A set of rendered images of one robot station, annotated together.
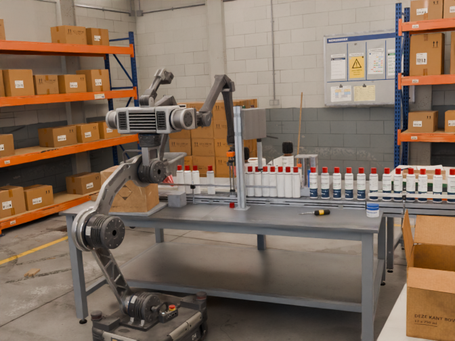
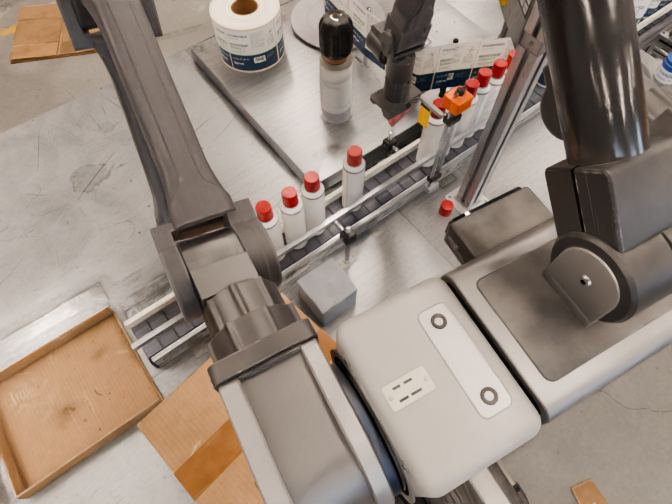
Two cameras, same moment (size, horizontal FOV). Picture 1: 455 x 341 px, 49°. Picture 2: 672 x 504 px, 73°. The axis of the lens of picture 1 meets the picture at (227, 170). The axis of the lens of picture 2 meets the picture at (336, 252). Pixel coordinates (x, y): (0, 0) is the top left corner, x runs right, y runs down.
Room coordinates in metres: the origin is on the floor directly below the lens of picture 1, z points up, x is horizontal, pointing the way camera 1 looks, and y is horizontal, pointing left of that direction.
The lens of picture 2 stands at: (3.13, 0.69, 1.85)
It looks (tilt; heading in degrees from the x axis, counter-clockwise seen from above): 62 degrees down; 302
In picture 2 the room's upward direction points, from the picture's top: straight up
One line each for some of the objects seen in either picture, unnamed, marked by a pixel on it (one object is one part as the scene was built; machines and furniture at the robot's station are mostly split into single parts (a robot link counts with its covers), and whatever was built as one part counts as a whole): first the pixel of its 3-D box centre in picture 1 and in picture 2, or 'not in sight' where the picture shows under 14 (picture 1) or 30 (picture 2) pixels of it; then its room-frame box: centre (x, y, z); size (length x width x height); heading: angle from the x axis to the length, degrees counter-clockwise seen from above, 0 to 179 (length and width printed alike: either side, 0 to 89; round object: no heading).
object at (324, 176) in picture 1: (325, 183); not in sight; (3.14, -0.62, 0.98); 0.05 x 0.05 x 0.20
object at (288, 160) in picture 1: (288, 159); not in sight; (3.84, -0.47, 1.04); 0.09 x 0.09 x 0.29
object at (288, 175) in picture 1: (288, 182); not in sight; (3.23, -0.40, 0.98); 0.05 x 0.05 x 0.20
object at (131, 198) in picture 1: (131, 187); (273, 419); (3.28, 0.65, 0.99); 0.30 x 0.24 x 0.27; 78
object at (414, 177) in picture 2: (242, 198); (420, 166); (3.34, -0.09, 0.86); 1.65 x 0.08 x 0.04; 69
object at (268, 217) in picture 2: (180, 179); (269, 232); (3.52, 0.34, 0.98); 0.05 x 0.05 x 0.20
